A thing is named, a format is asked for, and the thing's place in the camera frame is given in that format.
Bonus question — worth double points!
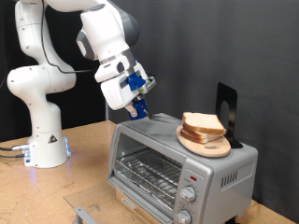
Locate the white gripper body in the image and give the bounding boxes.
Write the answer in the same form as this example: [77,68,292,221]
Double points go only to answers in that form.
[94,56,157,111]

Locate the silver toaster oven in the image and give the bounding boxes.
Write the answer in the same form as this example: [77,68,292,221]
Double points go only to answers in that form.
[107,112,259,224]

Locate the round wooden board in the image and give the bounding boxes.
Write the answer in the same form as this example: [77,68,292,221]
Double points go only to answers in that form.
[176,124,232,159]

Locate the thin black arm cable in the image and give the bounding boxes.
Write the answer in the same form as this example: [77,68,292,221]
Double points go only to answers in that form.
[40,0,97,75]

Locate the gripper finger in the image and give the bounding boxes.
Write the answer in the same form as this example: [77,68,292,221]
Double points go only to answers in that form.
[124,104,138,119]

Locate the black metal bookend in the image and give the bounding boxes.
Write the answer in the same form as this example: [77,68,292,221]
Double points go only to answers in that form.
[214,82,244,149]

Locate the black base cable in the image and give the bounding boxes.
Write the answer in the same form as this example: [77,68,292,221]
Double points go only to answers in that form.
[0,152,26,160]
[0,143,31,152]

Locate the crumpled aluminium foil liner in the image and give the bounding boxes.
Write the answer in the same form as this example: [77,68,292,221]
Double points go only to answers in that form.
[117,167,176,210]

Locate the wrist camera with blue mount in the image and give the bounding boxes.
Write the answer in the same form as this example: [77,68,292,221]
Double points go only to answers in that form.
[126,73,157,94]

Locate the silver oven knob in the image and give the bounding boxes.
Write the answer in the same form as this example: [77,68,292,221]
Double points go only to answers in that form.
[175,209,193,224]
[179,186,198,203]

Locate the wire oven rack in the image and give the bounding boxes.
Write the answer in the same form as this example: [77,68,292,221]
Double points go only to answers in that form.
[115,148,184,191]

